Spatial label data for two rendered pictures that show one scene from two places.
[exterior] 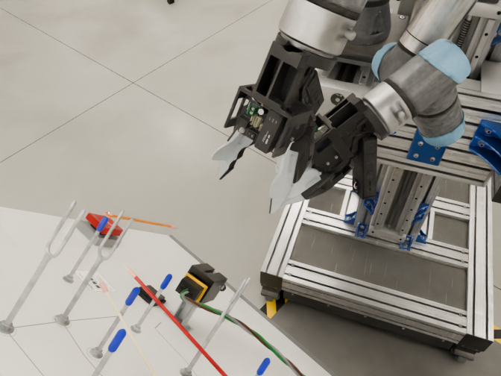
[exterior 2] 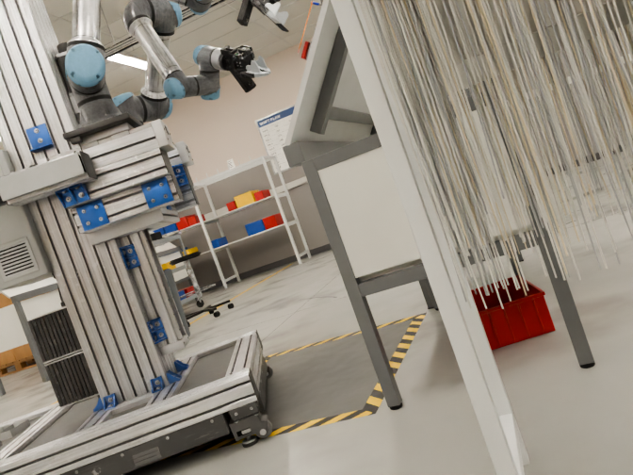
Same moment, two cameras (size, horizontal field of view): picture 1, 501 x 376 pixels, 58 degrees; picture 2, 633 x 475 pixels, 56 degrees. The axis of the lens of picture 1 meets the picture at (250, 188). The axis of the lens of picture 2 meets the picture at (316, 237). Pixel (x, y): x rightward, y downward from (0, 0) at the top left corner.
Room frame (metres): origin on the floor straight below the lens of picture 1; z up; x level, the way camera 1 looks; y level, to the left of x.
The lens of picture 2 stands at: (1.31, 1.84, 0.64)
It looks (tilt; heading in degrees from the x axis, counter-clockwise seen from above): 2 degrees down; 247
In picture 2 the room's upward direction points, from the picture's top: 20 degrees counter-clockwise
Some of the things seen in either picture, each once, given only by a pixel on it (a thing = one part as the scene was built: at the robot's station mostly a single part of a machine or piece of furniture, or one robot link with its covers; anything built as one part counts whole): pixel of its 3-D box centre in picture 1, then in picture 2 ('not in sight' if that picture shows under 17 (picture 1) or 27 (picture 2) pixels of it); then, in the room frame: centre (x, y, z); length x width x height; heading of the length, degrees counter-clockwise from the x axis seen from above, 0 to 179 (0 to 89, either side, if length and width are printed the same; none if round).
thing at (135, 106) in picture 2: not in sight; (125, 110); (0.86, -0.74, 1.33); 0.13 x 0.12 x 0.14; 17
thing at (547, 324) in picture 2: not in sight; (497, 312); (-0.03, 0.05, 0.07); 0.39 x 0.29 x 0.14; 59
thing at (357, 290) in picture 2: not in sight; (458, 230); (-0.03, -0.01, 0.40); 1.18 x 0.60 x 0.80; 47
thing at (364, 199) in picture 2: not in sight; (443, 179); (-0.03, -0.01, 0.60); 1.17 x 0.58 x 0.40; 47
